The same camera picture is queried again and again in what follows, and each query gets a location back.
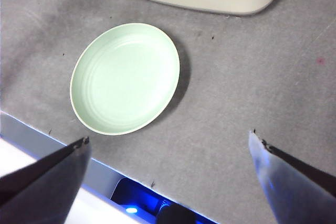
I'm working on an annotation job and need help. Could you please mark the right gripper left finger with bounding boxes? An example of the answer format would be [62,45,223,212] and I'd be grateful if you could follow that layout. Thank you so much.
[0,136,92,224]

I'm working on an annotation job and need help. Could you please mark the black device with blue light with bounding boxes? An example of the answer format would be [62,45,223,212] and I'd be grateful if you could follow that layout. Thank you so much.
[110,177,174,224]

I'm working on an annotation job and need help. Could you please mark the pale green round plate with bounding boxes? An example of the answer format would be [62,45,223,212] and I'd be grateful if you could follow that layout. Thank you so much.
[69,23,181,136]

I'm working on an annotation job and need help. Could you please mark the black round knob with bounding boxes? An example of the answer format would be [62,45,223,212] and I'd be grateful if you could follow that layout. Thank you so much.
[156,205,198,224]

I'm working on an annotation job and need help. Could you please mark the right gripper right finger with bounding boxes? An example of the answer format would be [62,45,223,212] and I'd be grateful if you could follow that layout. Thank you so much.
[248,129,336,224]

